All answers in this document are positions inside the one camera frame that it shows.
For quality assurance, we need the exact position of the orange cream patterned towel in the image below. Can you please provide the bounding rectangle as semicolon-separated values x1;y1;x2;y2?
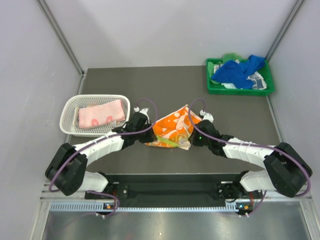
145;105;194;151

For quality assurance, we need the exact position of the pink striped towel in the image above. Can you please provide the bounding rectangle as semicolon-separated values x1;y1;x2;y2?
78;99;126;129

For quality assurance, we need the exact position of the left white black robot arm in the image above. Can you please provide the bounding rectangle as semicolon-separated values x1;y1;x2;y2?
45;108;156;199

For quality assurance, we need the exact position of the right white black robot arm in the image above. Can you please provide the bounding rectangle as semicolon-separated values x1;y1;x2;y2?
191;119;313;199

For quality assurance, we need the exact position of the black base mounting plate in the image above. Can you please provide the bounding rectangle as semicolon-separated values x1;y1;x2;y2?
102;173;249;202

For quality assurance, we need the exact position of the green plastic bin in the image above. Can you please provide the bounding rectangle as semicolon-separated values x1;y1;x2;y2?
205;58;275;97

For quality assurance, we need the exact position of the white perforated plastic basket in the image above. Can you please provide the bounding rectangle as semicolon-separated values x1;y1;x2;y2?
59;94;131;138

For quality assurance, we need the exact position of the blue white patterned cloth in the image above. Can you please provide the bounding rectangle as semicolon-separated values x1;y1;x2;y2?
221;71;268;90

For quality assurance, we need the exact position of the green cloth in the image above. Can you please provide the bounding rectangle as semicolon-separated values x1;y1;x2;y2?
222;52;242;64

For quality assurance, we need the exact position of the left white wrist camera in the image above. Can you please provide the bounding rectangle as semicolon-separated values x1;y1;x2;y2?
133;106;149;117

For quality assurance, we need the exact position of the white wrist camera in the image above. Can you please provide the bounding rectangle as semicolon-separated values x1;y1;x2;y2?
133;106;149;117
199;110;214;123

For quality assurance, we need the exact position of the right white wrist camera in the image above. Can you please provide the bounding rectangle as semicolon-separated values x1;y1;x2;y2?
199;110;214;123

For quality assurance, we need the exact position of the aluminium frame rail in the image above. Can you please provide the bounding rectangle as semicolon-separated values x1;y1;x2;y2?
264;191;312;202

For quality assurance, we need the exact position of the grey slotted cable duct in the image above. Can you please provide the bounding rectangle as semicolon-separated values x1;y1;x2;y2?
49;201;253;213

